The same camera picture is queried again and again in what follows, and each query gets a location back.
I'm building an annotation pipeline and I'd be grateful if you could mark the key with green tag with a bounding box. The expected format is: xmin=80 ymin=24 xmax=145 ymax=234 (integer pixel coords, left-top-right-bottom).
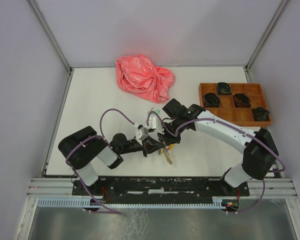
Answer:
xmin=147 ymin=107 xmax=161 ymax=115

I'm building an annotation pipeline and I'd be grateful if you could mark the black coiled item middle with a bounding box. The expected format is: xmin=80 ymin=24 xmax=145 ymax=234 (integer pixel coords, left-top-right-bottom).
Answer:
xmin=233 ymin=93 xmax=252 ymax=108

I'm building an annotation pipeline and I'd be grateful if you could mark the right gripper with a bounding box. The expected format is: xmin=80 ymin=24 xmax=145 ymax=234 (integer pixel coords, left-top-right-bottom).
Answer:
xmin=156 ymin=118 xmax=184 ymax=147

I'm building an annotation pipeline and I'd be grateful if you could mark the key organiser ring with keys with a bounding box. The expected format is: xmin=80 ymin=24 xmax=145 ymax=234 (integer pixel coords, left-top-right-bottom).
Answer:
xmin=156 ymin=143 xmax=176 ymax=166

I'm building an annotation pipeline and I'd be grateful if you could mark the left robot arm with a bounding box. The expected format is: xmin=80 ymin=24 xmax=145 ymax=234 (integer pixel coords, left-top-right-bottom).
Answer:
xmin=58 ymin=125 xmax=165 ymax=195

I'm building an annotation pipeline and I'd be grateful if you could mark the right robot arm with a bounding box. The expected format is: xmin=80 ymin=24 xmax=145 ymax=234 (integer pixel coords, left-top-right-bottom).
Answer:
xmin=158 ymin=98 xmax=279 ymax=196

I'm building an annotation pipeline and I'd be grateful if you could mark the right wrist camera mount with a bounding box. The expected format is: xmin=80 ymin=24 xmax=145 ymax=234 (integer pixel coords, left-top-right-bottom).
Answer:
xmin=145 ymin=113 xmax=157 ymax=131

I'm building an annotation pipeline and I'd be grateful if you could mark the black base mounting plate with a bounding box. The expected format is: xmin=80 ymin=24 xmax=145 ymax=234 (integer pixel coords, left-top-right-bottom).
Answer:
xmin=71 ymin=175 xmax=251 ymax=204

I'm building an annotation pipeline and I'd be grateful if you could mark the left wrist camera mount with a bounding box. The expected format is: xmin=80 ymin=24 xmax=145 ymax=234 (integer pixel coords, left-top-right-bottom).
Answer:
xmin=134 ymin=123 xmax=149 ymax=144

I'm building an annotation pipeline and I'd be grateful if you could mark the black coiled item left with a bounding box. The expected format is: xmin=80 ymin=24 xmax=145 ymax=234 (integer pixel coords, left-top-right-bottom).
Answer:
xmin=202 ymin=92 xmax=221 ymax=108

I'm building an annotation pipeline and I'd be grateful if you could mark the black coiled item top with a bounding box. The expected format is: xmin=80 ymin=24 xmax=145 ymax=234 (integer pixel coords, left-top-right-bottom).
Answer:
xmin=216 ymin=82 xmax=232 ymax=95

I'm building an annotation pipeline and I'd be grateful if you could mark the black coiled item right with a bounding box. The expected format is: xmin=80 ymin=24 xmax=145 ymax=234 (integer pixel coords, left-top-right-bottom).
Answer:
xmin=252 ymin=106 xmax=270 ymax=122

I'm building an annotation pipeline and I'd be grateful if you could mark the crumpled pink plastic bag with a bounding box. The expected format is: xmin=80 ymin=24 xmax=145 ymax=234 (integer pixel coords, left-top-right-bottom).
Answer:
xmin=115 ymin=53 xmax=176 ymax=104

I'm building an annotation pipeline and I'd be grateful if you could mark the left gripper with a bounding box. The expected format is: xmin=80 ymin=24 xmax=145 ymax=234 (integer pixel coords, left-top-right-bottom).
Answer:
xmin=119 ymin=135 xmax=166 ymax=158

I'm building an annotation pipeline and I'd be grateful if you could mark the white slotted cable duct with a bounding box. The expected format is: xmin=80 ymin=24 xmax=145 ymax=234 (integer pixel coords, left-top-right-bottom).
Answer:
xmin=36 ymin=196 xmax=228 ymax=208

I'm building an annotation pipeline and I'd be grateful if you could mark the black coiled item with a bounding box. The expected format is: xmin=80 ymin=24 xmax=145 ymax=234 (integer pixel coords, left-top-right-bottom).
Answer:
xmin=216 ymin=82 xmax=232 ymax=95
xmin=252 ymin=106 xmax=270 ymax=122
xmin=202 ymin=92 xmax=221 ymax=108
xmin=233 ymin=93 xmax=252 ymax=108

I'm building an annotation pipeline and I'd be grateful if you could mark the wooden compartment tray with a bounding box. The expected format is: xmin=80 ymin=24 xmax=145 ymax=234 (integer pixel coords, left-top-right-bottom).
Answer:
xmin=198 ymin=82 xmax=272 ymax=127

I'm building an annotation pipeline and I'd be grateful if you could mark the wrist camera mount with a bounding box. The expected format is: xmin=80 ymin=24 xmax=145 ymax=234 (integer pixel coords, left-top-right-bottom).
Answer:
xmin=145 ymin=113 xmax=157 ymax=131
xmin=134 ymin=123 xmax=149 ymax=144

